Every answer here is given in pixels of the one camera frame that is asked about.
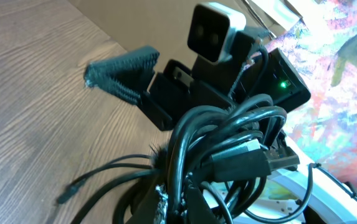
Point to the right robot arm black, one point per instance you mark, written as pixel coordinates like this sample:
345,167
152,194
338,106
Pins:
282,83

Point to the cardboard wall panel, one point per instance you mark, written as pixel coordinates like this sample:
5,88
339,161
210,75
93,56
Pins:
165,25

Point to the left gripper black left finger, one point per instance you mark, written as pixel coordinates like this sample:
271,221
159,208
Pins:
148,201

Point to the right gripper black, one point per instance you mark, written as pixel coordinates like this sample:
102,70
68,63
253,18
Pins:
164,97

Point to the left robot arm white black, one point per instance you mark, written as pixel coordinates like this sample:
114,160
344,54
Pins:
322,197

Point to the right arm camera cable black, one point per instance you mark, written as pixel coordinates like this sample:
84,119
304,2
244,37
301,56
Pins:
253,58

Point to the left arm camera cable black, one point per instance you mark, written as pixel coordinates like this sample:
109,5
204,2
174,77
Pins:
277,208

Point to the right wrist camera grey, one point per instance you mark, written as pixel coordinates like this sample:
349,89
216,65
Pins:
212,30

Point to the arm camera cable black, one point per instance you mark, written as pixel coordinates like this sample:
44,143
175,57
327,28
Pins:
253,58
277,208

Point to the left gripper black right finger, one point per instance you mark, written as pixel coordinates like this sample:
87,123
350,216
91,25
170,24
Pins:
197,209

